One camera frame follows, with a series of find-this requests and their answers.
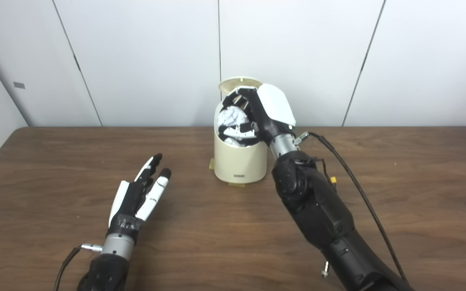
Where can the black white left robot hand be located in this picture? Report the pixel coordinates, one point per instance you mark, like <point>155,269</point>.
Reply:
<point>130,198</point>

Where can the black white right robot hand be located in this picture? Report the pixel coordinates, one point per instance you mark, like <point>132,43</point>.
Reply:
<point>273,105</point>

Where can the white paper ball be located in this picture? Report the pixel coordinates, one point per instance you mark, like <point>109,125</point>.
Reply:
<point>233,117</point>

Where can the round cream bin lid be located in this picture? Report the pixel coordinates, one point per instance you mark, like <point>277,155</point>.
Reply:
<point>233,83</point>

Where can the cream-colored bin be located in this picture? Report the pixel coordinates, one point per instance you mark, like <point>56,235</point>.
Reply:
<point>239,161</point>

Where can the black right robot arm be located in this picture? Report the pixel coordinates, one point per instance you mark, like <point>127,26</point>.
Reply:
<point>322,210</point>

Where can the wide yellow tape piece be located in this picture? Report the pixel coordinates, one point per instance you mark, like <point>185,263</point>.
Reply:
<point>237,184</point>

